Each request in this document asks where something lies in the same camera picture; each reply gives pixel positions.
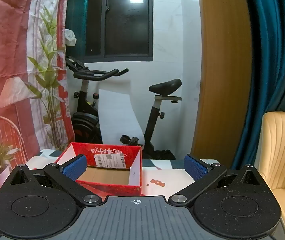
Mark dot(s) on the teal curtain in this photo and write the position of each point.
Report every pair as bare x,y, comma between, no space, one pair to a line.
270,55
77,17

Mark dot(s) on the red cardboard box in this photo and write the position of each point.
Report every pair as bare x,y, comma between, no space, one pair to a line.
107,189

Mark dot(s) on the dark window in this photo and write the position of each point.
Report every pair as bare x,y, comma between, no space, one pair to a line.
127,30

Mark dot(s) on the red plant printed backdrop cloth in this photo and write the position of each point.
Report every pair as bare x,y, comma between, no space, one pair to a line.
7,42

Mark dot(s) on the white plastic bag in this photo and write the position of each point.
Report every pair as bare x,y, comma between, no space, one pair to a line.
70,37

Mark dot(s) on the printed tablecloth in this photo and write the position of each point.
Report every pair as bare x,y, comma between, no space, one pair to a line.
172,177

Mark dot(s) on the cream padded chair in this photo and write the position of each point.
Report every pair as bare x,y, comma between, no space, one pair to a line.
282,155

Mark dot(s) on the white board sheet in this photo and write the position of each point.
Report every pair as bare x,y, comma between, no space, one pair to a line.
117,117

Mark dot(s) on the black exercise bike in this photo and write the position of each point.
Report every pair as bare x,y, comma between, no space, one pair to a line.
155,120

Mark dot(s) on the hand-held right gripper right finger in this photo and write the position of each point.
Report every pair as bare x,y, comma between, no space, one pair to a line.
195,167

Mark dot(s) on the wooden door panel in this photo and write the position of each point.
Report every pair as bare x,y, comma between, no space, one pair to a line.
222,80

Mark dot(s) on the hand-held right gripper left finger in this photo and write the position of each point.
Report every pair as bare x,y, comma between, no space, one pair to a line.
75,167

